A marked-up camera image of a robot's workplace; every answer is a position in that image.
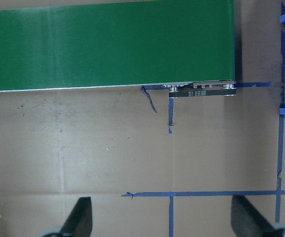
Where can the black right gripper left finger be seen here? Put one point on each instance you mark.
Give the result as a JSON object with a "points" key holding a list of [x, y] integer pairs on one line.
{"points": [[79, 222]]}

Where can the green conveyor belt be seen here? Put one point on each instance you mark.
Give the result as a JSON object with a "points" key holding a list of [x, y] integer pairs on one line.
{"points": [[117, 44]]}

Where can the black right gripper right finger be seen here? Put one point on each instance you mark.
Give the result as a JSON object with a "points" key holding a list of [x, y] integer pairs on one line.
{"points": [[247, 221]]}

